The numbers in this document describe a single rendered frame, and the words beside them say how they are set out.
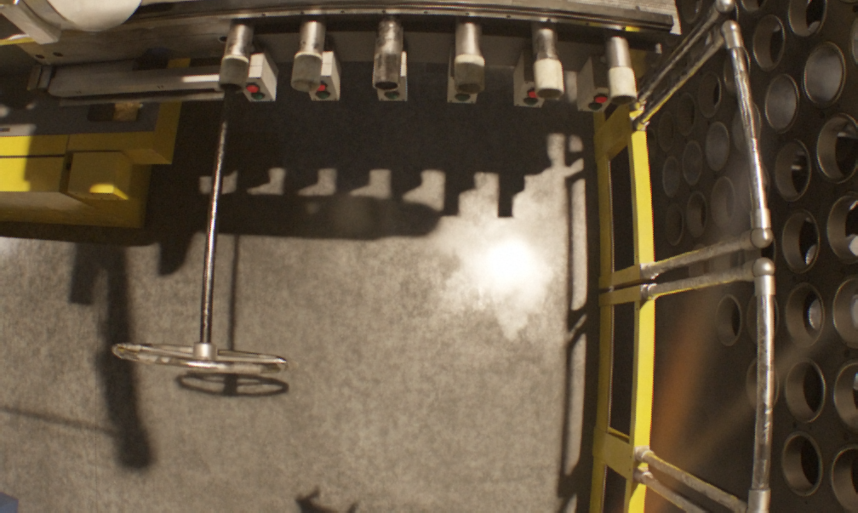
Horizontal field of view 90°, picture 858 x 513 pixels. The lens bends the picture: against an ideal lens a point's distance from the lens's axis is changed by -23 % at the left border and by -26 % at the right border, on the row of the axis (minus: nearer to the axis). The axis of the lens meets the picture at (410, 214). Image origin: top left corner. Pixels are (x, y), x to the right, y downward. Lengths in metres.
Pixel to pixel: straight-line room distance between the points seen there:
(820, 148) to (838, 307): 0.59
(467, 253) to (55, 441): 1.84
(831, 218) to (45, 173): 2.63
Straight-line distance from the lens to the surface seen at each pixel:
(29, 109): 1.92
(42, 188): 1.78
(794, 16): 2.47
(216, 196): 1.15
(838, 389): 2.17
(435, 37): 1.29
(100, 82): 1.66
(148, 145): 1.60
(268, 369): 0.99
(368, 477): 1.99
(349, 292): 1.93
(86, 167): 1.69
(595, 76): 1.35
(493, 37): 1.29
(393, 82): 1.19
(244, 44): 1.25
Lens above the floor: 1.91
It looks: 78 degrees down
